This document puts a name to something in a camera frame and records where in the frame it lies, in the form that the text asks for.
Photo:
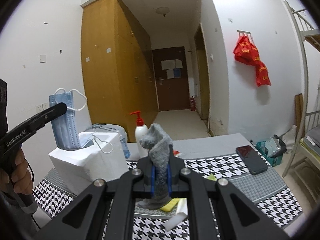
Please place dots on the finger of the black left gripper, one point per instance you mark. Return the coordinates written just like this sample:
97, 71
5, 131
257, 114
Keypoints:
40, 120

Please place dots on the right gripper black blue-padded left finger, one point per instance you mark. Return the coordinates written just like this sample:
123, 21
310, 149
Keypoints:
104, 210

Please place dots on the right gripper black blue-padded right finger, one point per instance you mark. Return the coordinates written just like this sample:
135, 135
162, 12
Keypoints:
217, 209

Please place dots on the blue surgical face mask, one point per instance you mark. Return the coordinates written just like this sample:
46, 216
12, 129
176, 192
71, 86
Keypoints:
64, 127

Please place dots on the green tissue packet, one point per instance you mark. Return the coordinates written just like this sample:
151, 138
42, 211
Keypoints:
212, 177

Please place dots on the white face mask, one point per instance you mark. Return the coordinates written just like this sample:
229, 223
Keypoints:
181, 215

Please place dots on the grey fuzzy sock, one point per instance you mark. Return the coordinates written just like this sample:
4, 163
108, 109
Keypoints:
158, 143

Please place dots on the person's left hand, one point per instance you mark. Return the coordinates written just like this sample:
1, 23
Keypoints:
21, 176

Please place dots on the black smartphone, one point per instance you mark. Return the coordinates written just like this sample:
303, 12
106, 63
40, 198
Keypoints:
252, 160

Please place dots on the white foam box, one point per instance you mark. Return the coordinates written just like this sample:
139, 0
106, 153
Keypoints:
101, 158

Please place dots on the yellow sponge cloth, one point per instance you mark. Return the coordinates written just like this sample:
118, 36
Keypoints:
170, 205

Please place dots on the grey-blue crumpled cloth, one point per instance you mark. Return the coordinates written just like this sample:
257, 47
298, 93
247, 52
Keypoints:
109, 128

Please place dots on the blue spray bottle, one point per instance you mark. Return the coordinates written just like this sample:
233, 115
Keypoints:
125, 148

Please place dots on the bin with black lid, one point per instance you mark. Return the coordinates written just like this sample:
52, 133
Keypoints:
272, 149

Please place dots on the red snack packet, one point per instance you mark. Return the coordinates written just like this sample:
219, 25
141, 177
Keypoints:
176, 153

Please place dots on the white red-pump lotion bottle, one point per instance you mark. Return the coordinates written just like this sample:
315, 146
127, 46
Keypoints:
140, 130

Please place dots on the wooden wardrobe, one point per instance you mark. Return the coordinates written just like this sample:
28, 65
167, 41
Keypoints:
117, 66

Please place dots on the red fire extinguisher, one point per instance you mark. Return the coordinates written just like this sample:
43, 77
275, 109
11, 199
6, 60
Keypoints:
192, 103

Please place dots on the dark brown entrance door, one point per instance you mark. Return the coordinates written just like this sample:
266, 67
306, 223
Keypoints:
171, 75

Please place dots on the red hanging banner cloth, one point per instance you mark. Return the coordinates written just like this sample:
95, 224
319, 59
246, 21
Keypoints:
247, 53

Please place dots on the ceiling lamp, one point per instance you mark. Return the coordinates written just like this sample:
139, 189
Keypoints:
163, 11

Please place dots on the light wooden side door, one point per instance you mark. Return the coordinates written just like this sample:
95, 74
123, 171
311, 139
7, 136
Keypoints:
202, 63

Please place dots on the white wall socket pair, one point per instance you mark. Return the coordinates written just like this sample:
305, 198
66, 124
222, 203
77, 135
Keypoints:
42, 107

